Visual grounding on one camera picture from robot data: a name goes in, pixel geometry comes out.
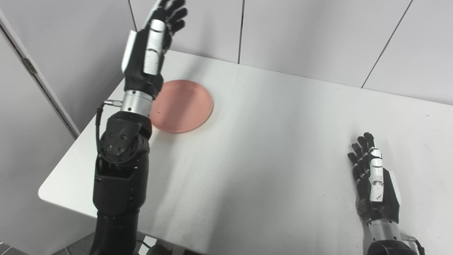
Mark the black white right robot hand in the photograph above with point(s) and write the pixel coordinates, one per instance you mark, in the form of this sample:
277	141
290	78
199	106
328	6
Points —
387	202

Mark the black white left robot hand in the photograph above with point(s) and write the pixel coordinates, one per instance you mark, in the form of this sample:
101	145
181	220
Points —
138	67

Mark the small metal wall hinge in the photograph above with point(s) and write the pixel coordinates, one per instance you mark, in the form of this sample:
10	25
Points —
29	66

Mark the pink round plate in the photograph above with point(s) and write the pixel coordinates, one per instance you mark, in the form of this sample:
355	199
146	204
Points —
185	106

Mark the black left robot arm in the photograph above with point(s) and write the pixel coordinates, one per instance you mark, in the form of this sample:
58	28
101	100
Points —
118	184

